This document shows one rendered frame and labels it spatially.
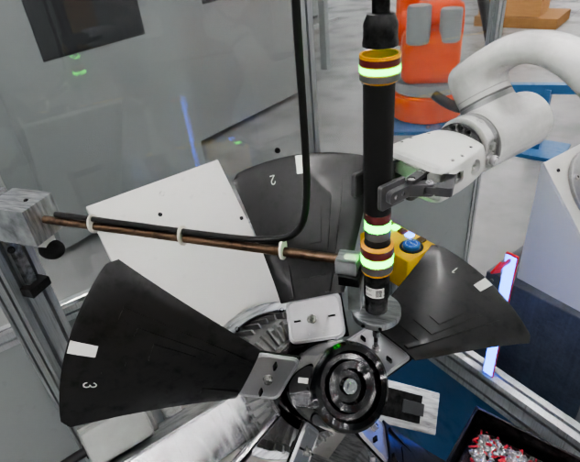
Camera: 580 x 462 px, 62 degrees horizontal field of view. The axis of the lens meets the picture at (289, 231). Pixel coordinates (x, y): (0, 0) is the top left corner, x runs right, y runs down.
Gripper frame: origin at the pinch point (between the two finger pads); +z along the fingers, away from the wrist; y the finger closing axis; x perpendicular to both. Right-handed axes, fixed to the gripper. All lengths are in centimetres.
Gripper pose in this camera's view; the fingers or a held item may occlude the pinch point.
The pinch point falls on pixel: (377, 187)
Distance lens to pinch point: 60.1
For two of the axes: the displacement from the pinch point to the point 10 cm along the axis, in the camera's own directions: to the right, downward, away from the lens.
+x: -0.8, -8.4, -5.4
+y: -5.9, -4.0, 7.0
